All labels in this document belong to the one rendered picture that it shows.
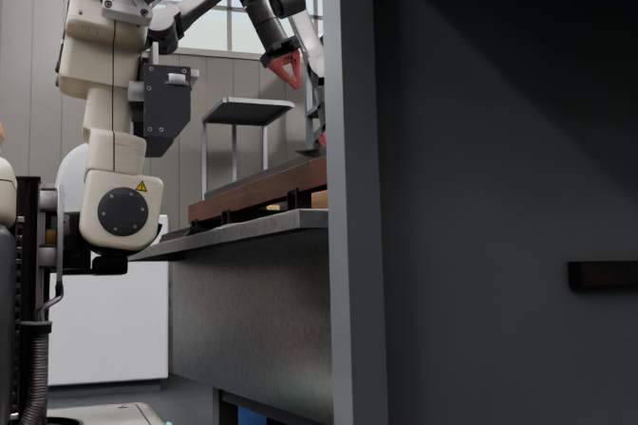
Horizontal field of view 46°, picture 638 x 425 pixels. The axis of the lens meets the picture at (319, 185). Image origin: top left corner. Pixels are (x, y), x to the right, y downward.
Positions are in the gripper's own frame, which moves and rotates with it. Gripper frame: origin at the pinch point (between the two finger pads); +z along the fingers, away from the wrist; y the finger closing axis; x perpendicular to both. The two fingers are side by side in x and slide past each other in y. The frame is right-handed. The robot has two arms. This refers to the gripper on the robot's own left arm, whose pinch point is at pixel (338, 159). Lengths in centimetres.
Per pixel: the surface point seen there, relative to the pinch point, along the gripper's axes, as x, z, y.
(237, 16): -112, -244, 295
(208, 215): 16, -3, 52
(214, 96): -92, -186, 314
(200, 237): 37.2, 19.1, 0.3
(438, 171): 37, 38, -84
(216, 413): 13, 51, 74
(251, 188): 16.6, 1.0, 17.2
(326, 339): 22, 46, -21
